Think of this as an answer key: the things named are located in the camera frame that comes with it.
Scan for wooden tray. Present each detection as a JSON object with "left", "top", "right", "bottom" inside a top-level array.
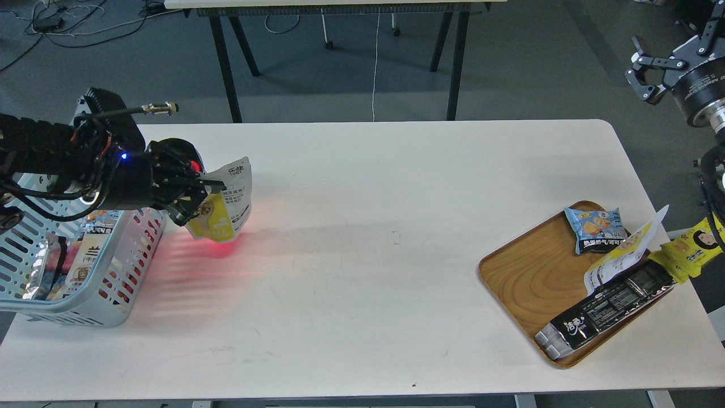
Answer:
[{"left": 478, "top": 211, "right": 651, "bottom": 369}]

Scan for yellow cartoon face snack pack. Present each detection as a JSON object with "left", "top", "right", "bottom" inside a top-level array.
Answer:
[{"left": 648, "top": 218, "right": 723, "bottom": 284}]

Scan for black barcode scanner red window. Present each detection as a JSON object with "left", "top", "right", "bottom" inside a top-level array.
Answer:
[{"left": 147, "top": 138, "right": 204, "bottom": 173}]

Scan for yellow white snack pouch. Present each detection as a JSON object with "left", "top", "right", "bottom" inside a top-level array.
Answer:
[
  {"left": 583, "top": 205, "right": 669, "bottom": 295},
  {"left": 186, "top": 156, "right": 252, "bottom": 243}
]

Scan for blue snack packet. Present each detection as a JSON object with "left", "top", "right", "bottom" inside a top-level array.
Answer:
[{"left": 564, "top": 207, "right": 629, "bottom": 255}]

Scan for white hanging cable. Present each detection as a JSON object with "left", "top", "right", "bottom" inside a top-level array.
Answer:
[{"left": 371, "top": 11, "right": 381, "bottom": 122}]

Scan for light blue plastic basket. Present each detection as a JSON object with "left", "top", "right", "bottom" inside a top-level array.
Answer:
[{"left": 2, "top": 196, "right": 165, "bottom": 327}]

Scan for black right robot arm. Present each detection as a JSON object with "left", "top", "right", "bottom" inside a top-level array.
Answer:
[{"left": 625, "top": 1, "right": 724, "bottom": 248}]

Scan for black long snack bar pack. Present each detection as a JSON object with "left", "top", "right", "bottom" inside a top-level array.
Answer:
[{"left": 534, "top": 260, "right": 676, "bottom": 360}]

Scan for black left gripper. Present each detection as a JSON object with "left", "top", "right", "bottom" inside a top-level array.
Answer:
[{"left": 99, "top": 150, "right": 227, "bottom": 226}]

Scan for snack packs in basket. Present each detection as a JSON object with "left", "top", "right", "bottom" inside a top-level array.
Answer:
[{"left": 20, "top": 211, "right": 121, "bottom": 301}]

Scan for black table frame background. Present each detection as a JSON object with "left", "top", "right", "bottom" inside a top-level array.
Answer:
[{"left": 195, "top": 2, "right": 474, "bottom": 124}]

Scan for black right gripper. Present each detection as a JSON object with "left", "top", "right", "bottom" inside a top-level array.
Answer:
[{"left": 625, "top": 1, "right": 724, "bottom": 128}]

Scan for floor cables and adapter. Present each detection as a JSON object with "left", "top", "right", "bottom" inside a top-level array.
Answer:
[{"left": 0, "top": 0, "right": 170, "bottom": 71}]

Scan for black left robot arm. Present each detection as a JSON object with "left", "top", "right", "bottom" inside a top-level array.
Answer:
[{"left": 1, "top": 87, "right": 226, "bottom": 226}]

